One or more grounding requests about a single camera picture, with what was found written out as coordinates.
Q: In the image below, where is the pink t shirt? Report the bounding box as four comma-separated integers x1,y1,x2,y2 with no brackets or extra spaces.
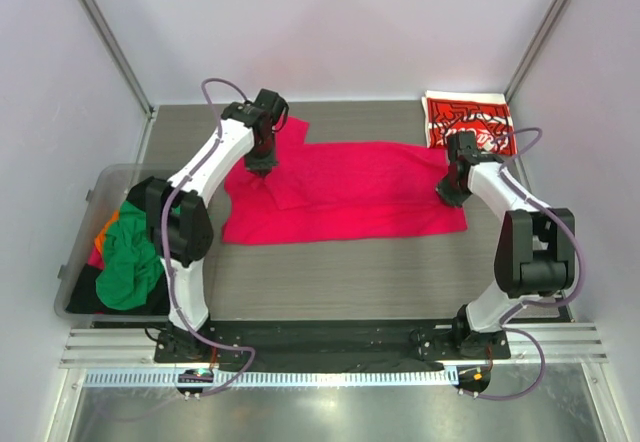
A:
222,118,467,245

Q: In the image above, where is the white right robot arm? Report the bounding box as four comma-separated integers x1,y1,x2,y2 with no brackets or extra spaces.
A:
432,131,577,359

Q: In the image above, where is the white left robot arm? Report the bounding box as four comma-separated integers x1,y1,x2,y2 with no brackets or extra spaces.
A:
144,89,289,363

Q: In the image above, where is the folded red coca-cola t shirt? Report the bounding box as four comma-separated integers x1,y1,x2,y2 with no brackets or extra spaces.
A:
421,90,518,156

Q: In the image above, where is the clear plastic bin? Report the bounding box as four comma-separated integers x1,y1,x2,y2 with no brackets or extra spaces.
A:
54,164,180,322

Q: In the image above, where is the green t shirt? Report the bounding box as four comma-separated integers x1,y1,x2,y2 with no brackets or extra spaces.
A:
96,201,165,311

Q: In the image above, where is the orange t shirt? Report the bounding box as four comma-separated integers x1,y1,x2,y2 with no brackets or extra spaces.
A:
94,210,119,255

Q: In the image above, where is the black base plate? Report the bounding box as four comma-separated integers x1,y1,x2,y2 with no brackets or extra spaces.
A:
154,319,511,374

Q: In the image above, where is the slotted cable duct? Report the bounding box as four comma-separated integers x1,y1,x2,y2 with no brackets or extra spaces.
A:
84,366,458,389

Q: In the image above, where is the left corner aluminium post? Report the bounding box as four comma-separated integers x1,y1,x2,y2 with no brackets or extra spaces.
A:
78,0,155,119

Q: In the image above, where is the corner aluminium post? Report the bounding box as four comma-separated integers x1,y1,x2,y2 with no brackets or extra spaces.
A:
504,0,572,103
78,0,155,119

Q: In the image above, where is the right corner aluminium post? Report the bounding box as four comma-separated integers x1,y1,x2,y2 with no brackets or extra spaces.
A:
504,0,572,103

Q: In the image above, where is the aluminium frame rail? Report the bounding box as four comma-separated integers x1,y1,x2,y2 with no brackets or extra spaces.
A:
59,326,161,368

